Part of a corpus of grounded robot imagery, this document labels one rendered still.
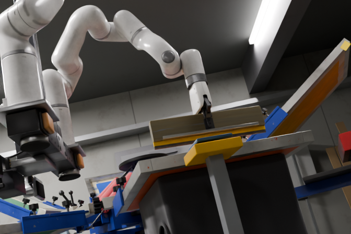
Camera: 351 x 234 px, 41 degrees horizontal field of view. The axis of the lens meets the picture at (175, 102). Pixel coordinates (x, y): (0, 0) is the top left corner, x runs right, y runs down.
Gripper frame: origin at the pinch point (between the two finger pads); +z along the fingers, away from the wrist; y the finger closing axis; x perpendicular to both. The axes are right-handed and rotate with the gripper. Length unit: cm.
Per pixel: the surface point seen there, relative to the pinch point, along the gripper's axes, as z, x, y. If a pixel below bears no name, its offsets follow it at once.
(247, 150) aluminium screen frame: 14.0, 5.7, 14.1
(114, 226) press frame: 16, -27, -106
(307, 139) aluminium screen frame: 13.9, 27.2, 14.1
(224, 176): 23.8, -10.8, 33.3
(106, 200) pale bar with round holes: 8, -32, -68
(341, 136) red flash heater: 1, 86, -55
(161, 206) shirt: 23.8, -21.6, -1.3
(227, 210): 32.5, -12.1, 33.3
